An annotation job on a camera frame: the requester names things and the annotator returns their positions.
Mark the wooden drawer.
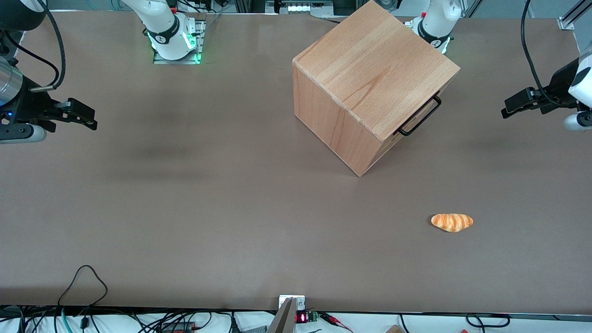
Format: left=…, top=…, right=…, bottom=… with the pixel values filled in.
left=380, top=69, right=461, bottom=153

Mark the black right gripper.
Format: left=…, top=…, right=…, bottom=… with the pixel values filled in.
left=10, top=76, right=98, bottom=135

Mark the black coiled cable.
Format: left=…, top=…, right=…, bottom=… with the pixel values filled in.
left=465, top=313, right=511, bottom=328

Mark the silver metal bracket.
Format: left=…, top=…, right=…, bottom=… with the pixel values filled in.
left=278, top=295, right=306, bottom=311

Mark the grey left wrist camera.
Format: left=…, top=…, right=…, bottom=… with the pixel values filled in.
left=563, top=110, right=592, bottom=131

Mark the grey slanted bar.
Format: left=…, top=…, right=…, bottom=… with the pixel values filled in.
left=267, top=297, right=298, bottom=333

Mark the black metal drawer handle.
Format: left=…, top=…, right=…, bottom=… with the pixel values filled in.
left=397, top=95, right=442, bottom=137

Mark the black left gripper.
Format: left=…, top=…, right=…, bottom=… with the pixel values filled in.
left=501, top=58, right=581, bottom=119

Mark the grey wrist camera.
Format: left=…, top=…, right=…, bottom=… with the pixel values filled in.
left=563, top=110, right=592, bottom=131
left=0, top=124, right=47, bottom=145

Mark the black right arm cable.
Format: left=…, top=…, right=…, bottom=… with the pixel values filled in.
left=29, top=0, right=67, bottom=92

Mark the orange striped bread roll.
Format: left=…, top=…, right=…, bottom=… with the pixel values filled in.
left=431, top=213, right=474, bottom=233

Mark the red alligator clip lead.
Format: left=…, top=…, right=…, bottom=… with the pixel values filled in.
left=319, top=312, right=354, bottom=333

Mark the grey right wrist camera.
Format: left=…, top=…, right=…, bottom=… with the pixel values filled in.
left=0, top=124, right=47, bottom=145

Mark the wooden drawer cabinet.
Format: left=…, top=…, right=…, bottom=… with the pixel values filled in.
left=292, top=0, right=461, bottom=178

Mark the black looped cable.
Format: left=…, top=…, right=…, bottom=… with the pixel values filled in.
left=57, top=265, right=109, bottom=330

